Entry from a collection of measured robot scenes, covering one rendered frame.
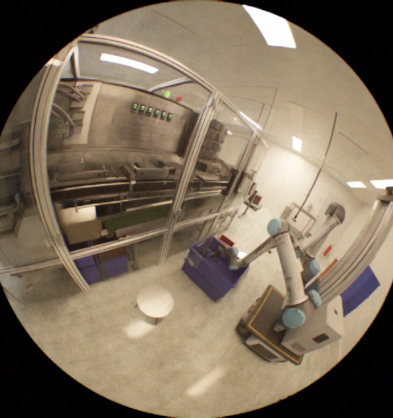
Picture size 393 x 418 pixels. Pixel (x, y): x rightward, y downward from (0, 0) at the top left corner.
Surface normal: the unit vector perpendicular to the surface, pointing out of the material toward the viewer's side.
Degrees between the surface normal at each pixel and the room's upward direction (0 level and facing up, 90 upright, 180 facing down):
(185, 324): 0
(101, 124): 90
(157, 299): 0
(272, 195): 90
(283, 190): 90
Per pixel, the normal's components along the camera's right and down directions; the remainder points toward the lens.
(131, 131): 0.68, 0.54
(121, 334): 0.32, -0.83
